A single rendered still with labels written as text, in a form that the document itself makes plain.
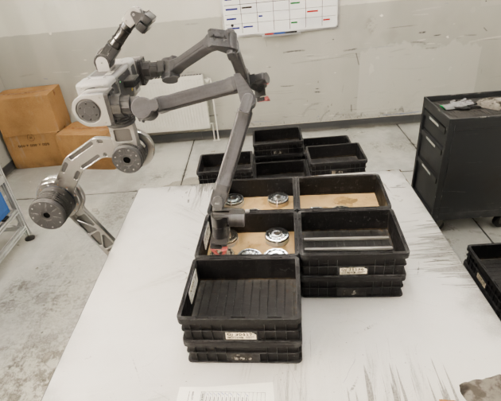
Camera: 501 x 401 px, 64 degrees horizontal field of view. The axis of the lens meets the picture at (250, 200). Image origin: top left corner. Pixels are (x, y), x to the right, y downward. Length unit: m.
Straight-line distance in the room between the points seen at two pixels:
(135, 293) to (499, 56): 4.55
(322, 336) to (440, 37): 3.96
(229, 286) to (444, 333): 0.79
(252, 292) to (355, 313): 0.40
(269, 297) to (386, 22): 3.72
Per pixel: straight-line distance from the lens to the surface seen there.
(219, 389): 1.46
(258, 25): 4.56
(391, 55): 4.86
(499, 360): 1.64
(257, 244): 1.74
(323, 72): 4.73
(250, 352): 1.45
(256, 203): 2.01
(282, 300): 1.50
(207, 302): 1.53
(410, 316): 1.67
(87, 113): 1.63
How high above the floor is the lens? 1.91
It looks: 32 degrees down
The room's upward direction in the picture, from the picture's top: 6 degrees counter-clockwise
